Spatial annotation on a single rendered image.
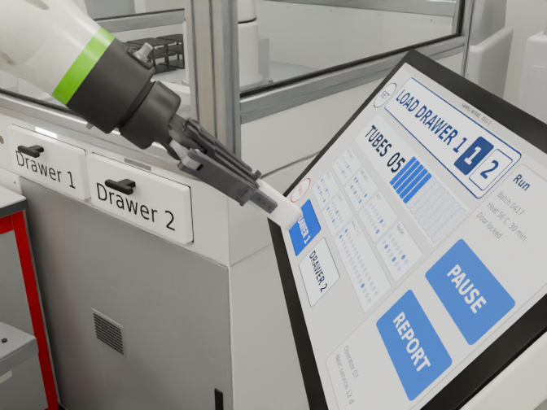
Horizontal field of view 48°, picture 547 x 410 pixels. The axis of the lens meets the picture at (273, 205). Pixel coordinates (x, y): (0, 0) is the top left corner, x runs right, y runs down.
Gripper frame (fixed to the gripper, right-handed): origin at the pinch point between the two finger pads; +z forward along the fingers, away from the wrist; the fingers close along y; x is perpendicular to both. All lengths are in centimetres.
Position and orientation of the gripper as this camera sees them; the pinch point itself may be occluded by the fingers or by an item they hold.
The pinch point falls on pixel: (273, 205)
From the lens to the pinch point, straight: 75.3
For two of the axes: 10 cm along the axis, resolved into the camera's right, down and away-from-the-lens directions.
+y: -1.0, -4.1, 9.1
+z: 7.6, 5.5, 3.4
